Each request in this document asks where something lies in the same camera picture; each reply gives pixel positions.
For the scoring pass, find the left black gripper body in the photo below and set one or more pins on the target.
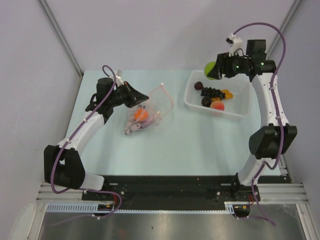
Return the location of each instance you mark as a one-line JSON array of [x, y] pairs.
[[124, 96]]

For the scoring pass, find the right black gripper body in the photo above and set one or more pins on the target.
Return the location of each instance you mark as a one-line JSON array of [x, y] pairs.
[[233, 65]]

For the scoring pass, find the green toy apple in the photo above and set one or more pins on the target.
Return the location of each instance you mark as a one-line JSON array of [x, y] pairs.
[[208, 71]]

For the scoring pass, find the orange toy tangerine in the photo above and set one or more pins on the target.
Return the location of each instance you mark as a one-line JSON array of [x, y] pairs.
[[141, 114]]

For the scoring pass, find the clear zip top bag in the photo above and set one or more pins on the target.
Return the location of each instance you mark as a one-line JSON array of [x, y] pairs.
[[159, 100]]

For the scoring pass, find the grey toy fish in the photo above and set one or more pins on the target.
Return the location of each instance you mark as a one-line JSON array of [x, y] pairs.
[[131, 127]]

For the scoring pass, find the toy peach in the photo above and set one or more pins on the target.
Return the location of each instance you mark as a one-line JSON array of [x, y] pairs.
[[217, 105]]

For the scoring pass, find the purple toy eggplant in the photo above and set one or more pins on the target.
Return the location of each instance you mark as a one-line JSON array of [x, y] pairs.
[[153, 120]]

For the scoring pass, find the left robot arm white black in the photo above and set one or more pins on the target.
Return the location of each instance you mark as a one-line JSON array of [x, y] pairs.
[[62, 162]]

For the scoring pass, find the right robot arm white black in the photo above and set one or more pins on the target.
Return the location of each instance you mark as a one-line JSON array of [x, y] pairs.
[[260, 143]]

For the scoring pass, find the orange toy fruit segments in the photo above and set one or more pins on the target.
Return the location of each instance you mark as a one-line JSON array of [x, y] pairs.
[[226, 94]]

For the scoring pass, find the dark toy grape bunch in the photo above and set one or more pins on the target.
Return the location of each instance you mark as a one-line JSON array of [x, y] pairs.
[[213, 93]]

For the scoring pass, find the dark red toy plum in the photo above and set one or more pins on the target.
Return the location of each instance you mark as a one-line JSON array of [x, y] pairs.
[[206, 101], [198, 86]]

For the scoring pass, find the white plastic basket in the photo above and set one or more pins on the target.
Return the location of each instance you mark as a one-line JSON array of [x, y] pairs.
[[234, 109]]

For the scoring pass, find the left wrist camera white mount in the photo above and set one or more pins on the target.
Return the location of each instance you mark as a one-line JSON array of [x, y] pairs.
[[117, 78]]

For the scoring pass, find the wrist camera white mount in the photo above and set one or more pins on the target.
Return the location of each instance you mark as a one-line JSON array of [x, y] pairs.
[[235, 44], [117, 78]]

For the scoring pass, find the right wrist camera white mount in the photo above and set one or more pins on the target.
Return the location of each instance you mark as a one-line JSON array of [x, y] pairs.
[[235, 44]]

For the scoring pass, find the right aluminium corner post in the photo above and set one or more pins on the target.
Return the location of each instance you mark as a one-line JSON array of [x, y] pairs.
[[280, 13]]

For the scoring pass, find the aluminium corner post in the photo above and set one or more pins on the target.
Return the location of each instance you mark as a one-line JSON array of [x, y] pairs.
[[280, 13], [49, 15]]

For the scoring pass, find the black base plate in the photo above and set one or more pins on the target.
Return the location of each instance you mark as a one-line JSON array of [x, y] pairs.
[[179, 193]]

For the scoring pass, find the left aluminium corner post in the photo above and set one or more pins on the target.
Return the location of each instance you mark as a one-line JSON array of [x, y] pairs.
[[49, 15]]

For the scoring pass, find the right aluminium side rail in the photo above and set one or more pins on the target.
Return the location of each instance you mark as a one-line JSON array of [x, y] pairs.
[[280, 165]]

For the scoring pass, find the aluminium front rail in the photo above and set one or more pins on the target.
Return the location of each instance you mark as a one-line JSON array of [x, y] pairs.
[[71, 201]]

